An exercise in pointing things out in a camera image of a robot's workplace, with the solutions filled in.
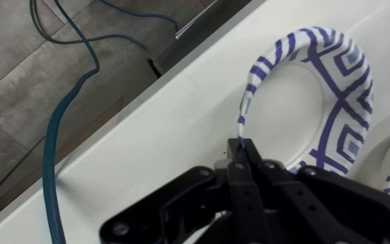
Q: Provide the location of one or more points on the blue patterned paper plate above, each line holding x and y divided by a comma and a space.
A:
345, 79

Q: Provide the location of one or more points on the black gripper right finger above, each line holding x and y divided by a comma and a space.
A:
321, 207

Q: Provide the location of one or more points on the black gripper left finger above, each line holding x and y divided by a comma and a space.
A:
223, 203

